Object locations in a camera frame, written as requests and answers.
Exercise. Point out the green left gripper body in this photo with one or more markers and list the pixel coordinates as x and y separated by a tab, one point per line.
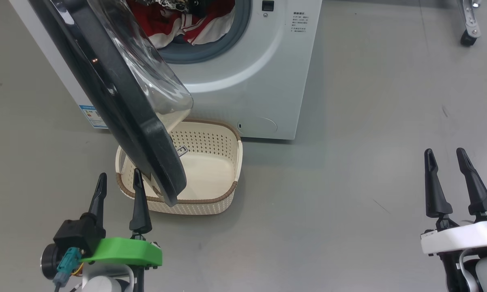
125	251

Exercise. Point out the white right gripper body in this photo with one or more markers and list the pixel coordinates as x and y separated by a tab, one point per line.
462	237

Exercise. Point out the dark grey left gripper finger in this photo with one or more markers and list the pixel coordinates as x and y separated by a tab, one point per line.
140	211
98	202

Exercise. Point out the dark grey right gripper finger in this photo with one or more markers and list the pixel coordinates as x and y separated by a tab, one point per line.
478	194
436	198

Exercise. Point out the black washing machine door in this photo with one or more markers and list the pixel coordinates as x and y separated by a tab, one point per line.
117	101

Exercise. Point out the red and white garment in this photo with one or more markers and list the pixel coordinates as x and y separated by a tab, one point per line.
174	24

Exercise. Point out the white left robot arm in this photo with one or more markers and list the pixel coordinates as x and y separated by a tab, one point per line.
105	282

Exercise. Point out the cream perforated laundry basket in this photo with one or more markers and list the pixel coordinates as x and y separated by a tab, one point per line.
211	174

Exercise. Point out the white washing machine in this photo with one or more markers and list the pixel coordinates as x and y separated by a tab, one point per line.
247	73

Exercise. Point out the black square door latch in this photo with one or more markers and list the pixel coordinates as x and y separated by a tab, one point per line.
268	5

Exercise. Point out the blue energy label sticker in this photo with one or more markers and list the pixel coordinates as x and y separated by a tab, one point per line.
90	117

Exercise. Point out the round filter cover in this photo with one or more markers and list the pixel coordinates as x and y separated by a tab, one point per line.
259	125

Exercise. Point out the metal caster leg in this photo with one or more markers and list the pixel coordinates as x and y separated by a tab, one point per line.
469	24

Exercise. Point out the printed text sticker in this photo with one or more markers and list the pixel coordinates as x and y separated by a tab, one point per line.
299	22

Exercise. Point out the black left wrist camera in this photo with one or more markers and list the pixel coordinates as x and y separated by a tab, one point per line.
77	237

